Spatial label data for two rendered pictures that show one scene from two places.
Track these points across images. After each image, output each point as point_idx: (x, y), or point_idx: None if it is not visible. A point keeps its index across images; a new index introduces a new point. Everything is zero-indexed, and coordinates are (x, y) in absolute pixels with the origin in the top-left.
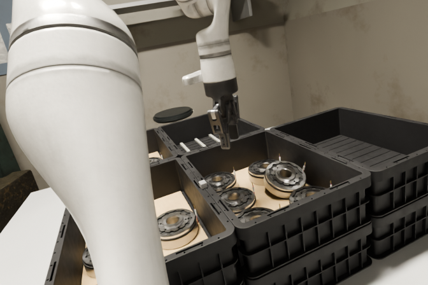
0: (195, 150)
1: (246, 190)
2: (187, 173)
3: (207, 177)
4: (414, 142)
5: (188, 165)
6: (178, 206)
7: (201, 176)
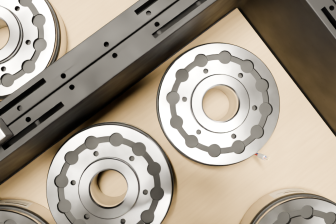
0: None
1: (154, 217)
2: (99, 33)
3: (236, 63)
4: None
5: (173, 8)
6: (125, 2)
7: (73, 101)
